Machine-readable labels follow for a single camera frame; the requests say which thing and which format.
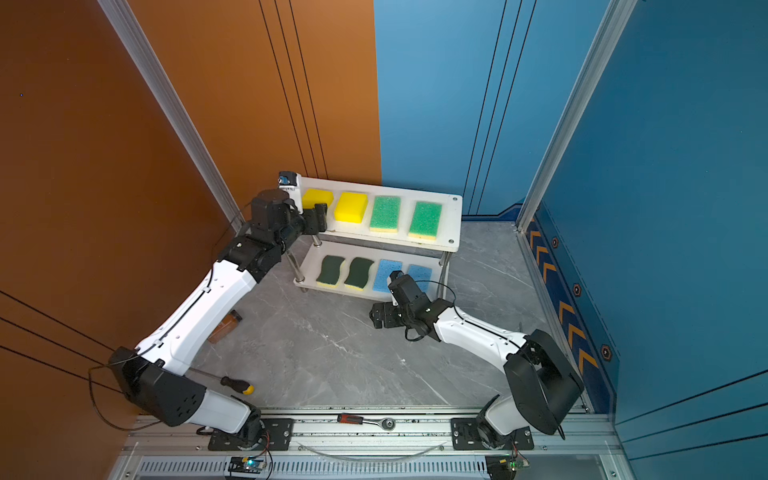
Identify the blue cellulose sponge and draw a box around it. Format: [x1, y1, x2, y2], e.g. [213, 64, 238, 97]
[407, 264, 433, 293]
[372, 259, 402, 293]

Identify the aluminium right corner post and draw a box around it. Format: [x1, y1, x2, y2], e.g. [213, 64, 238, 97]
[515, 0, 637, 235]

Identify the left green circuit board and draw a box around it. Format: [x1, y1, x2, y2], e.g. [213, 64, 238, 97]
[227, 456, 269, 478]

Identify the red handled ratchet tool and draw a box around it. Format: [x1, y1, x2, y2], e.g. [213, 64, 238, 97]
[337, 413, 396, 431]

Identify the yellow foam sponge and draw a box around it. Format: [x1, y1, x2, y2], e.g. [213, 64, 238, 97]
[334, 192, 369, 224]
[302, 189, 334, 210]

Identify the white two-tier shelf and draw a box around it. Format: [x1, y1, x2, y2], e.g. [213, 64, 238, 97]
[285, 176, 463, 301]

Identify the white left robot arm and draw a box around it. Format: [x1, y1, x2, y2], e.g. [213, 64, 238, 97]
[107, 189, 328, 442]

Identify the aluminium corner post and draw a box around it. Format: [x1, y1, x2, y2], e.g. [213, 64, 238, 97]
[98, 0, 245, 231]
[515, 0, 637, 235]

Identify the light green sponge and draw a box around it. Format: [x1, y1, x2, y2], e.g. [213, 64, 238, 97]
[369, 196, 401, 233]
[408, 201, 442, 241]

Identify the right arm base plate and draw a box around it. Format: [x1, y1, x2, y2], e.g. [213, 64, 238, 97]
[450, 418, 535, 451]

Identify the amber small bottle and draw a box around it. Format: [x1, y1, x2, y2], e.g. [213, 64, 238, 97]
[207, 310, 242, 344]

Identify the green yellow wavy sponge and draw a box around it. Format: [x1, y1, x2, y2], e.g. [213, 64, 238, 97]
[316, 255, 345, 288]
[344, 257, 374, 291]

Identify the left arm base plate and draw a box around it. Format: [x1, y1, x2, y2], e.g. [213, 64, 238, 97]
[207, 417, 295, 453]

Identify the right circuit board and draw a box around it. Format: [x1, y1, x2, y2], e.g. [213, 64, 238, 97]
[485, 456, 530, 480]

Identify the aluminium front rail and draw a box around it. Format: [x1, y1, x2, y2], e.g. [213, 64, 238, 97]
[109, 406, 633, 479]

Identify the yellow handled screwdriver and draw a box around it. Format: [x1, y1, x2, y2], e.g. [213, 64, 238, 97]
[190, 368, 254, 395]

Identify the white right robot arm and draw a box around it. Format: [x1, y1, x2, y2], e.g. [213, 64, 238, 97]
[369, 270, 585, 449]

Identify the aluminium left corner post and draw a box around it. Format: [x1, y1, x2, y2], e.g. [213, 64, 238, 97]
[98, 0, 245, 231]

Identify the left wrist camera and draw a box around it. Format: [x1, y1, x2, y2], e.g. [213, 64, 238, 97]
[278, 171, 301, 191]

